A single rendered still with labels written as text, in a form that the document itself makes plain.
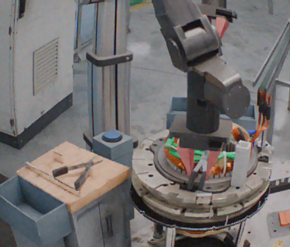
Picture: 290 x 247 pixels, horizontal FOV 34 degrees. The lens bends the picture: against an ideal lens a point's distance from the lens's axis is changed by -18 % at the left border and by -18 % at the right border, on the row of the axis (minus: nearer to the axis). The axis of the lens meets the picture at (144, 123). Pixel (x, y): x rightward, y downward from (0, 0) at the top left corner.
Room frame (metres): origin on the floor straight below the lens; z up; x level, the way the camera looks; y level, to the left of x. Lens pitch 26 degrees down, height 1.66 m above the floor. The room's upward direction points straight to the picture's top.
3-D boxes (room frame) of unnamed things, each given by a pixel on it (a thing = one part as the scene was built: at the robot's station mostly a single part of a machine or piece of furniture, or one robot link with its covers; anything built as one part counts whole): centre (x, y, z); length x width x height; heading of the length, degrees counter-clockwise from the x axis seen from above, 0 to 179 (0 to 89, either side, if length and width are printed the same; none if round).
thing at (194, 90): (0.80, -0.10, 1.34); 0.07 x 0.06 x 0.07; 27
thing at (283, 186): (1.31, -0.46, 0.79); 0.15 x 0.05 x 0.02; 98
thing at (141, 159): (0.99, -0.14, 1.09); 0.32 x 0.32 x 0.01
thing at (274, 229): (1.08, -0.41, 0.79); 0.12 x 0.09 x 0.02; 0
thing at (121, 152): (1.20, 0.08, 0.91); 0.07 x 0.07 x 0.25; 45
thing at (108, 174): (0.98, 0.16, 1.05); 0.20 x 0.19 x 0.02; 144
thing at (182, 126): (0.81, -0.09, 1.28); 0.10 x 0.07 x 0.07; 76
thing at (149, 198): (0.88, -0.04, 1.06); 0.09 x 0.04 x 0.01; 60
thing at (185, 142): (0.81, -0.09, 1.21); 0.07 x 0.07 x 0.09; 76
